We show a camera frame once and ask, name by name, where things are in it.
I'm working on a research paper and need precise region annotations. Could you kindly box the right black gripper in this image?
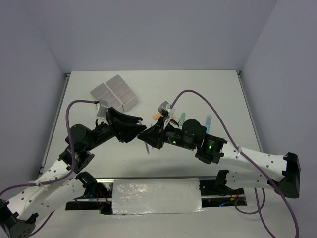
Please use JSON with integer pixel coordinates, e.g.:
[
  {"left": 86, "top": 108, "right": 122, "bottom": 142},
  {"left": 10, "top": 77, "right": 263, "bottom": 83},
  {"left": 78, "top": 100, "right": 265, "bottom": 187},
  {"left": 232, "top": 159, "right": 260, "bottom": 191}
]
[{"left": 137, "top": 116, "right": 195, "bottom": 150}]

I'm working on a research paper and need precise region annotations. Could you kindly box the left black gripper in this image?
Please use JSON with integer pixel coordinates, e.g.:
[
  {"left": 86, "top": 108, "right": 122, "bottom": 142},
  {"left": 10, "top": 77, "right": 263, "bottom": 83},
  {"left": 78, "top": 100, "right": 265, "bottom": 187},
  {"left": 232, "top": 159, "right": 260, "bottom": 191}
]
[{"left": 84, "top": 106, "right": 147, "bottom": 151}]

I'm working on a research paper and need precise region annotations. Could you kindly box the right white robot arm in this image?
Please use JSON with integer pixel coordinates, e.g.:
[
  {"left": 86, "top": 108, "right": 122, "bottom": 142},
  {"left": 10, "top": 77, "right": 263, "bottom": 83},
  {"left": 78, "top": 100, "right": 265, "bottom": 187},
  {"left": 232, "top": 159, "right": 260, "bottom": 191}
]
[{"left": 138, "top": 119, "right": 301, "bottom": 199}]

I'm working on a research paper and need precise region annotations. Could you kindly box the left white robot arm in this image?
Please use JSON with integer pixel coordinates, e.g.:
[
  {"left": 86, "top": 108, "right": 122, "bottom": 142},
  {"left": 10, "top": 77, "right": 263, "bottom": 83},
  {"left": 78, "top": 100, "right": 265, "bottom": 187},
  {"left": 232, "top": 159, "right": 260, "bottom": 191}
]
[{"left": 0, "top": 107, "right": 146, "bottom": 238}]

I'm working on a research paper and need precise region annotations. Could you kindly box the orange pink highlighter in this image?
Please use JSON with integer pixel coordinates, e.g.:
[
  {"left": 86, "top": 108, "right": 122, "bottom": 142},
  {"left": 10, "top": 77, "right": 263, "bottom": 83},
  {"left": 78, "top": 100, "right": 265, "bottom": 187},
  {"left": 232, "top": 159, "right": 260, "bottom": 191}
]
[{"left": 153, "top": 113, "right": 161, "bottom": 120}]

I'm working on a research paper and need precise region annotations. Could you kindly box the right white divided container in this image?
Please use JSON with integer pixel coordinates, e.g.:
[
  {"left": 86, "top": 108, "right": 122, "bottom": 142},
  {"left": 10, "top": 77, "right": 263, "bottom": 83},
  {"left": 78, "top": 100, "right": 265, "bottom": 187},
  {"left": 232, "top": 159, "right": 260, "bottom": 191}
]
[{"left": 106, "top": 74, "right": 138, "bottom": 112}]

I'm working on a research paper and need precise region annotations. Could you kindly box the white divided container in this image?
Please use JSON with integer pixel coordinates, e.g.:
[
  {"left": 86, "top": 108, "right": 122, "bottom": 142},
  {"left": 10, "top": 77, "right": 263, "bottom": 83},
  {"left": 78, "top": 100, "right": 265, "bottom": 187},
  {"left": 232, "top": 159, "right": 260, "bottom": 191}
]
[
  {"left": 106, "top": 74, "right": 138, "bottom": 112},
  {"left": 90, "top": 83, "right": 123, "bottom": 112}
]

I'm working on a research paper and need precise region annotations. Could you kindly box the left white divided container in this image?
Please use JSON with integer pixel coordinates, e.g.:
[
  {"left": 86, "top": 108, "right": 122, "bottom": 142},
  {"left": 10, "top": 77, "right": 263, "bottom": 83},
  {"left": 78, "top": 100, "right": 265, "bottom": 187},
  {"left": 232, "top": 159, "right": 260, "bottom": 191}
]
[{"left": 90, "top": 83, "right": 123, "bottom": 112}]

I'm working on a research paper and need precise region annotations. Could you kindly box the blue highlighter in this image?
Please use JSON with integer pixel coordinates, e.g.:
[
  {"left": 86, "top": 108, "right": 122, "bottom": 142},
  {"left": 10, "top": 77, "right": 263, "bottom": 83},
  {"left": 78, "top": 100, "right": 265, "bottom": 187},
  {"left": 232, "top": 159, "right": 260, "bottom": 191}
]
[{"left": 205, "top": 115, "right": 212, "bottom": 133}]

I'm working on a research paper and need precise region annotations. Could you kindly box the silver foil cover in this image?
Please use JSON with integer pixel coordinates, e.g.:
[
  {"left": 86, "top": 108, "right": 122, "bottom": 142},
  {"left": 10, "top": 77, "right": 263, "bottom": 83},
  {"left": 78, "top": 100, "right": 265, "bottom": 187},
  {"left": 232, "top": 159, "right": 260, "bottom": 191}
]
[{"left": 112, "top": 178, "right": 204, "bottom": 215}]

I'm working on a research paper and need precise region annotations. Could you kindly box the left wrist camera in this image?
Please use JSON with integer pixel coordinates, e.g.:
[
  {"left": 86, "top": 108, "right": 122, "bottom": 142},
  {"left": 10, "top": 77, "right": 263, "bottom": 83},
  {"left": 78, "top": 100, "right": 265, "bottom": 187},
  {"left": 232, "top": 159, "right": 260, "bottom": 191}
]
[{"left": 96, "top": 100, "right": 108, "bottom": 118}]

